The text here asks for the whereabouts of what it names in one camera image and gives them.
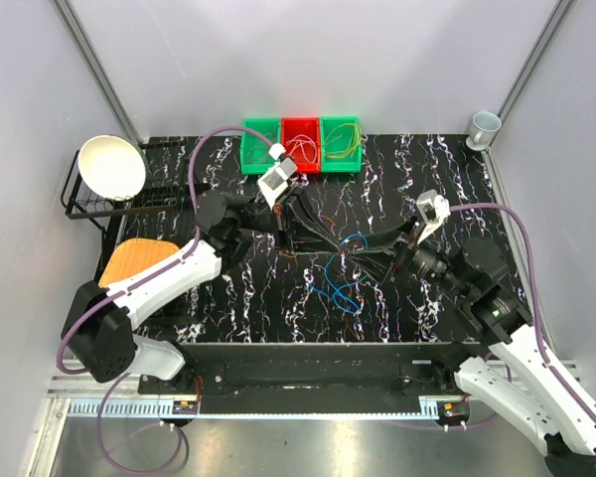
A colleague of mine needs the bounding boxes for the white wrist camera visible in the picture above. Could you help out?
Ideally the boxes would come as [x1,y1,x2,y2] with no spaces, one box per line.
[257,143,297,209]
[410,190,450,244]

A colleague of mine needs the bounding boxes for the black wire dish rack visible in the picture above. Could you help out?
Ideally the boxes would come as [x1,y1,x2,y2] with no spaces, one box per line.
[60,136,198,281]

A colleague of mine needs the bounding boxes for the yellow cable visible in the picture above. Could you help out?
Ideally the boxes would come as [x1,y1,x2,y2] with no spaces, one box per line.
[323,122,363,160]

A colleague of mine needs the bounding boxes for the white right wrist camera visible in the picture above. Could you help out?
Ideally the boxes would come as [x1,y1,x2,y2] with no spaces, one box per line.
[410,190,450,244]

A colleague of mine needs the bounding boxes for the right green plastic bin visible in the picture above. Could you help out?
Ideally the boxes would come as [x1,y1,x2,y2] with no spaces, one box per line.
[320,116,363,173]

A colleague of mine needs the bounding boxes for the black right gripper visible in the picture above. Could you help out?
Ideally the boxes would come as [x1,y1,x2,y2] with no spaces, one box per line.
[346,211,473,298]

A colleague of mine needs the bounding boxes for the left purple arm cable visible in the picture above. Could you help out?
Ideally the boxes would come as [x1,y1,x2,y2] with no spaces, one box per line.
[57,126,279,473]

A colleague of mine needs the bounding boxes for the green plastic bin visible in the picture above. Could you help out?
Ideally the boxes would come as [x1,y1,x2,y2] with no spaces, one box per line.
[240,117,281,175]
[320,116,363,173]

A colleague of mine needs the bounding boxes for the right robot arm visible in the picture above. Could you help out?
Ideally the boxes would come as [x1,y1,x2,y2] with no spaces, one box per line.
[343,230,596,476]

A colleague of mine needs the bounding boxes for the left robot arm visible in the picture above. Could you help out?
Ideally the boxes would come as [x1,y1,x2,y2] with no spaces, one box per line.
[56,189,339,394]

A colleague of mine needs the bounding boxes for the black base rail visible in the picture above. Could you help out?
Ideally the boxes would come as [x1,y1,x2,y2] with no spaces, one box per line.
[137,342,493,413]

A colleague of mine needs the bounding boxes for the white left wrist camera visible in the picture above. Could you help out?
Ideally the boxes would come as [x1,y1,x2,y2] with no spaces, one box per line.
[257,143,297,209]

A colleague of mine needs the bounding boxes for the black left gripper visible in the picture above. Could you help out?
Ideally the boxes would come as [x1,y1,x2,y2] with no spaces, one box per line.
[237,185,343,256]

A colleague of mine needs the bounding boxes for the white bowl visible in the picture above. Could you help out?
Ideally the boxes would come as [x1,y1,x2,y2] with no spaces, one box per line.
[77,135,147,201]

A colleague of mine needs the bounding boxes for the white cable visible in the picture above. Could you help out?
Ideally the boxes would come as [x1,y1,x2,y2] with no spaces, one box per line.
[285,132,322,165]

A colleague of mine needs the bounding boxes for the left green plastic bin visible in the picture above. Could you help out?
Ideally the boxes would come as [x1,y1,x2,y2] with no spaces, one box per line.
[240,117,281,175]

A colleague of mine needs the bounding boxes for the red plastic bin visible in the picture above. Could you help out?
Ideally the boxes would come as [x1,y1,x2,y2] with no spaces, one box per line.
[281,117,322,174]

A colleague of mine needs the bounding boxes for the white mug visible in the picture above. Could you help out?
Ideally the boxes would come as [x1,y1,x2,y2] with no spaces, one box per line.
[466,111,502,151]

